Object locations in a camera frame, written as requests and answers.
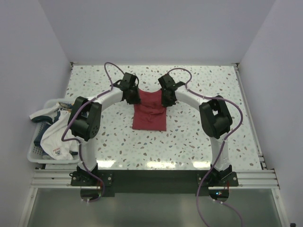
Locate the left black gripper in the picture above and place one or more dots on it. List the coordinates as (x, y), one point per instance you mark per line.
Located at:
(137, 99)

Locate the colourful printed garment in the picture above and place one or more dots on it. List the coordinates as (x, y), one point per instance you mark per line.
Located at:
(65, 106)

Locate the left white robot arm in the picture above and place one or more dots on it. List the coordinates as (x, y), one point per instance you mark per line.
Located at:
(85, 119)

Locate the white navy tank top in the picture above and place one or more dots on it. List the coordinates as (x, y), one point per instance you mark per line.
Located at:
(52, 146)

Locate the white plastic laundry basket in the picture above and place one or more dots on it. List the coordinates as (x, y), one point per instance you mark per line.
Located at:
(35, 155)

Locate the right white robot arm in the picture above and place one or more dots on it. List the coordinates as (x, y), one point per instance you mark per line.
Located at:
(215, 118)

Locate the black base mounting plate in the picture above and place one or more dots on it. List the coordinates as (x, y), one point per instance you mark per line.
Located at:
(108, 183)

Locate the red tank top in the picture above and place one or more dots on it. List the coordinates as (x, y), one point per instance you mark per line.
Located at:
(149, 115)

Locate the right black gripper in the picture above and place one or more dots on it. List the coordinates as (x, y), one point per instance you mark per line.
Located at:
(164, 102)

